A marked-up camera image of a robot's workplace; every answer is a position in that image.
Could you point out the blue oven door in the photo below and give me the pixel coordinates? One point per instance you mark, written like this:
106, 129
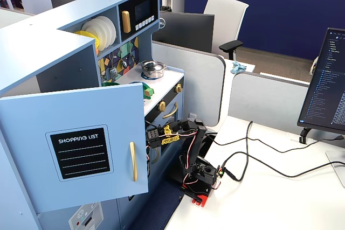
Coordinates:
169, 120

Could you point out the white toy plate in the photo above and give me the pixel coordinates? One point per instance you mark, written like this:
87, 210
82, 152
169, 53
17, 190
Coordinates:
114, 32
108, 36
93, 33

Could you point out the green printed recipient mug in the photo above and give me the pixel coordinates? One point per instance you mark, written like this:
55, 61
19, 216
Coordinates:
110, 84

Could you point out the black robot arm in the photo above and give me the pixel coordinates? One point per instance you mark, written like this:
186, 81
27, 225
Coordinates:
200, 138

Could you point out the computer monitor showing code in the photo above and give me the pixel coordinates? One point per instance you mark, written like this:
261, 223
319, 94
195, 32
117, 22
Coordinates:
328, 84

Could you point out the blue cabinet door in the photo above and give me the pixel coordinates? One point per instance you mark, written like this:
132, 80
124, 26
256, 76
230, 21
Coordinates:
32, 119

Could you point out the blue crumpled cloth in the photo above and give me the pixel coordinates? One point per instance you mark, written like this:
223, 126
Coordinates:
237, 68

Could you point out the gold stove knob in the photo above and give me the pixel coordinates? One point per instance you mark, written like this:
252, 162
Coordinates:
178, 88
162, 106

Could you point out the blue wooden toy kitchen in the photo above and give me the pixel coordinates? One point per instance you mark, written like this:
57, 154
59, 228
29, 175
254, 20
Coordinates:
40, 52

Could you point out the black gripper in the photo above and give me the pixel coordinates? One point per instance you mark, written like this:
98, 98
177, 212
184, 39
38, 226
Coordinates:
149, 144

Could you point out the steel toy spatula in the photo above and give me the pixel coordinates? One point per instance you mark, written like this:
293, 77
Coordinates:
113, 72

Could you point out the steel toy ladle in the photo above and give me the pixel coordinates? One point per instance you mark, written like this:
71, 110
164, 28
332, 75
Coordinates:
124, 63

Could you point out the steel toy spoon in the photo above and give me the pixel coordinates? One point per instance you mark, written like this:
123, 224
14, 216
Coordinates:
132, 57

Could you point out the red robot base mount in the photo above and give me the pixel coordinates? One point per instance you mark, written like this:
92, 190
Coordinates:
200, 200

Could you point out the black shopping list sticker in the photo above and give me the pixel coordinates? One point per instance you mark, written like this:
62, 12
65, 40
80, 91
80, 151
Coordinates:
81, 154

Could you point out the grey desk partition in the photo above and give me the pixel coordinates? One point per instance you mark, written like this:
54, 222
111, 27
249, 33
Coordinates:
264, 98
199, 84

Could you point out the black Dell monitor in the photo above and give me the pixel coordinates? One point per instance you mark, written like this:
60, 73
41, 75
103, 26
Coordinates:
186, 30

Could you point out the yellow printed figure tag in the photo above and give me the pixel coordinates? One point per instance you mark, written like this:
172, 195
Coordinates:
167, 130

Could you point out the green printed lid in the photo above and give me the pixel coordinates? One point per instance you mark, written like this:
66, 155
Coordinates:
147, 91

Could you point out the black toy microwave door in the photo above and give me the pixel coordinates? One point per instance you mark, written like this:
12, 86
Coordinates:
143, 9

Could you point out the grey water dispenser sticker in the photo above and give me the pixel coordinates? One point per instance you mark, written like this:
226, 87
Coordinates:
86, 216

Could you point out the blue fridge door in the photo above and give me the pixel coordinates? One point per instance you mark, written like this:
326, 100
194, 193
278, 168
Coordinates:
54, 219

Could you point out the steel toy pot with lid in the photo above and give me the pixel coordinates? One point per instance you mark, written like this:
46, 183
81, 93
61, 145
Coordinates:
153, 69

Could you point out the white office chair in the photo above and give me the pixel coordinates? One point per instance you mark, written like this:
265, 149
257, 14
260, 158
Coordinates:
223, 20

